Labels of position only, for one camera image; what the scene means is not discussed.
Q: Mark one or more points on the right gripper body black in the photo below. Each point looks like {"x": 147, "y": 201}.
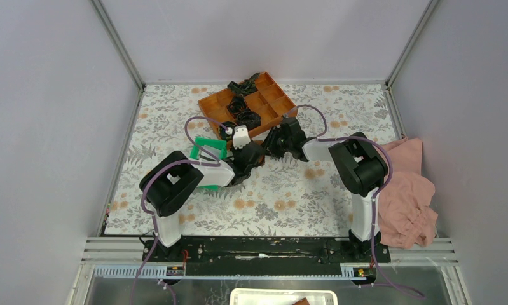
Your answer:
{"x": 276, "y": 147}

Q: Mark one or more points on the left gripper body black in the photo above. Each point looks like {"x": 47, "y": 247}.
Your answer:
{"x": 236, "y": 152}

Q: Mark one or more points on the green plastic card box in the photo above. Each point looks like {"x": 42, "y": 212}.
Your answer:
{"x": 207, "y": 152}

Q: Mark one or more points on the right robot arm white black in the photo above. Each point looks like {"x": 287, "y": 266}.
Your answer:
{"x": 361, "y": 168}

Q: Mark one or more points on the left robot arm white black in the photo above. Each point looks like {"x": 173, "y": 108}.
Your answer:
{"x": 168, "y": 186}

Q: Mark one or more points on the orange wooden compartment tray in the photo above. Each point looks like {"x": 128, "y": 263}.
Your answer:
{"x": 270, "y": 102}

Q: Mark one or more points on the pink crumpled cloth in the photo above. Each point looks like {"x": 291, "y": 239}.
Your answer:
{"x": 405, "y": 216}

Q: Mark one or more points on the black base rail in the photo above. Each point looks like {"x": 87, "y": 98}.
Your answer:
{"x": 270, "y": 256}

